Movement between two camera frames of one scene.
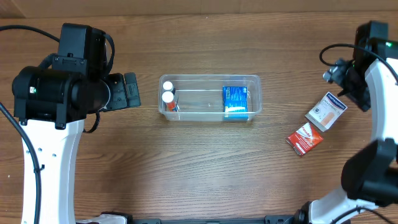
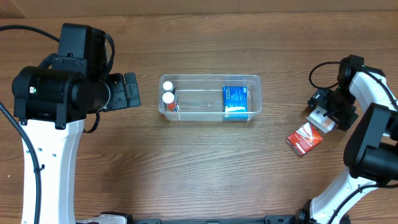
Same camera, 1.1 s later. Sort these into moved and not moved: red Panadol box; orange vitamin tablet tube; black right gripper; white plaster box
Moved: black right gripper
Not moved: red Panadol box; orange vitamin tablet tube; white plaster box
